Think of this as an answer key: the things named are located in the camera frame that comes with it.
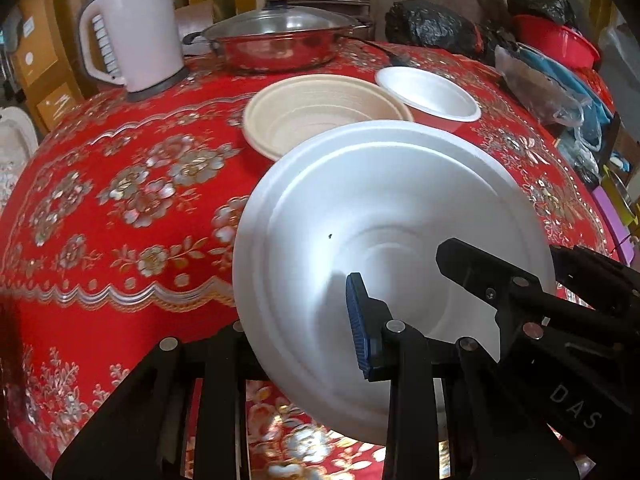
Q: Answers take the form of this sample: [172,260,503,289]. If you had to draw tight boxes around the white electric kettle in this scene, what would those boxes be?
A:
[79,0,188,103]

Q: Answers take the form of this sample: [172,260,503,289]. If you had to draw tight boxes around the long black plastic bag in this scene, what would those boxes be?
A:
[385,0,493,58]

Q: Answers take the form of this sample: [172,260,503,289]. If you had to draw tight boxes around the wooden cabinet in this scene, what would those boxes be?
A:
[15,0,86,131]

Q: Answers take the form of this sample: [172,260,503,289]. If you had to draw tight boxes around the stainless steel pot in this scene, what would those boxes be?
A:
[182,22,376,73]

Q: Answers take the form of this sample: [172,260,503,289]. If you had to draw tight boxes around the clear plastic bag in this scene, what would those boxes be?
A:
[495,45,593,126]

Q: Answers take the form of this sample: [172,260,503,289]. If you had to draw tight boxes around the glass pot lid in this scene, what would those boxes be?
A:
[200,0,358,41]

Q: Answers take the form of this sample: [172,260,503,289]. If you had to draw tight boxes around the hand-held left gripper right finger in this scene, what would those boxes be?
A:
[345,272,581,480]

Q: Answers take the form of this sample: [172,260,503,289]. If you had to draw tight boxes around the red floral tablecloth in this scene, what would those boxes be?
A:
[0,40,640,480]

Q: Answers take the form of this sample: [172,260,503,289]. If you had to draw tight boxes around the yellow plastic object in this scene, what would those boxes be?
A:
[600,165,640,226]

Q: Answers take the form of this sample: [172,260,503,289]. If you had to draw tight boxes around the red plastic basin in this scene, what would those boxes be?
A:
[512,14,601,71]

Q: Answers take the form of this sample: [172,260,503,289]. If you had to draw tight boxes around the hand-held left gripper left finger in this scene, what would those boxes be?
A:
[51,322,251,480]

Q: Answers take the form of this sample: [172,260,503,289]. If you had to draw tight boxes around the beige plastic bowl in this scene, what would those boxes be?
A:
[242,74,415,163]

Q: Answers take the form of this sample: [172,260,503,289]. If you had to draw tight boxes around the blue plastic bag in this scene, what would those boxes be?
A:
[515,42,613,126]

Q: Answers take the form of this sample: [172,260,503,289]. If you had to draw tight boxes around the purple plastic object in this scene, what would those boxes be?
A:
[590,185,636,241]

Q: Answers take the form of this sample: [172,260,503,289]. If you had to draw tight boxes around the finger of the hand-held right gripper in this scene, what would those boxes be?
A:
[550,246,640,311]
[436,237,551,346]

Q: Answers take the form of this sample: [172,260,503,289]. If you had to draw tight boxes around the small white foam bowl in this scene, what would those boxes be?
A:
[375,66,482,133]

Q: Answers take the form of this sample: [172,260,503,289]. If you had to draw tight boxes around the white foam plate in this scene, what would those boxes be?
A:
[232,120,557,446]

